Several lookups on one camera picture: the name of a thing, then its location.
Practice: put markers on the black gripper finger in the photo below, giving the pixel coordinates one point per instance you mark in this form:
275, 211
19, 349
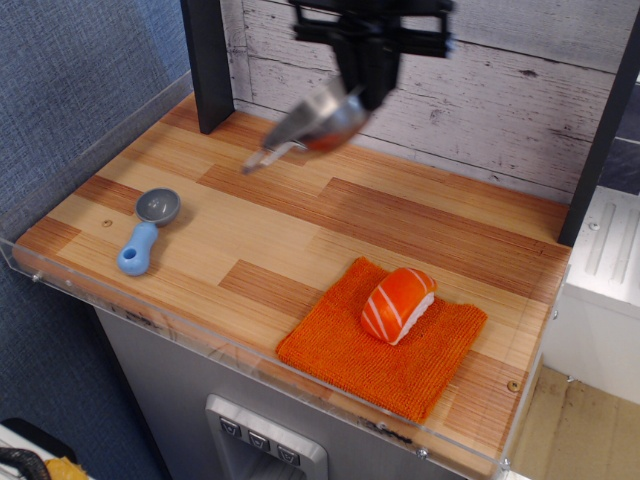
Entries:
346, 59
379, 72

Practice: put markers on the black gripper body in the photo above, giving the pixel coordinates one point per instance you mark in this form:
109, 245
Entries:
356, 22

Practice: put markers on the small stainless steel pot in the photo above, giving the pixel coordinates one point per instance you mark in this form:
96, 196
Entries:
323, 121

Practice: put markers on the blue grey toy spoon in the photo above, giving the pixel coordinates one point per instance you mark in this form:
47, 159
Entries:
155, 209

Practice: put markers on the toy salmon nigiri sushi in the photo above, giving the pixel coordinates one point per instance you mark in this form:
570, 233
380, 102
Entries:
396, 303

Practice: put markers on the orange knitted cloth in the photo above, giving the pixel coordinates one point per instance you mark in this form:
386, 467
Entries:
407, 379

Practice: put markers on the white toy sink counter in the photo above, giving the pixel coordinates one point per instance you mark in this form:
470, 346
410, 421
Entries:
593, 333

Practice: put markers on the grey toy fridge cabinet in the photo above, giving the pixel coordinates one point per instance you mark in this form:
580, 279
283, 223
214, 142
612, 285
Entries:
171, 383

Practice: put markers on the silver dispenser button panel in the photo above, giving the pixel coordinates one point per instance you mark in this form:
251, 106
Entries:
251, 446

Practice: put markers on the yellow object at corner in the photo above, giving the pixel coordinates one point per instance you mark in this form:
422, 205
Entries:
65, 469

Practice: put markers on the dark left vertical post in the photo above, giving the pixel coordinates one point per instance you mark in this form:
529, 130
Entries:
207, 50

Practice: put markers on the clear acrylic guard rail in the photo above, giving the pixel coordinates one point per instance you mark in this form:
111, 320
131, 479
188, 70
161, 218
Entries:
247, 257

